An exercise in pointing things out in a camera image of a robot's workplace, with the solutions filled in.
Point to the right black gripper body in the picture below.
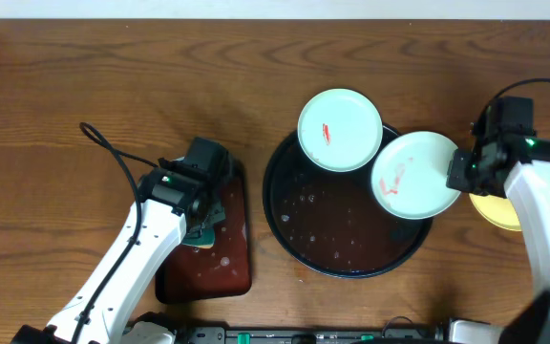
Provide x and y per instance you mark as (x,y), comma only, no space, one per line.
(467,173)

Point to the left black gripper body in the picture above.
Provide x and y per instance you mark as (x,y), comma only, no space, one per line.
(213,216)

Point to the green kitchen sponge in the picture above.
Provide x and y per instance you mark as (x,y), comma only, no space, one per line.
(203,239)

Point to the yellow plate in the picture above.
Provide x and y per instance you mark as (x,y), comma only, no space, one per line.
(497,211)

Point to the white plate with smears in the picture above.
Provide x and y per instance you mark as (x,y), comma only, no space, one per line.
(408,178)

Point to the mint plate with ketchup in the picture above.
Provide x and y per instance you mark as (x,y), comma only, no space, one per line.
(340,130)

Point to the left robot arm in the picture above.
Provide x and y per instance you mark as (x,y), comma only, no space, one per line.
(173,205)

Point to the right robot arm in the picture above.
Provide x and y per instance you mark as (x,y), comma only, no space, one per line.
(517,168)

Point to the rectangular black tray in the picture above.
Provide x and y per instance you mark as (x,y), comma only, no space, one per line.
(196,273)

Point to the round black tray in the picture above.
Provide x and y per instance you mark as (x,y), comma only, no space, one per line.
(330,221)

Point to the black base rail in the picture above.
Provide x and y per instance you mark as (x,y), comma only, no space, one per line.
(303,335)

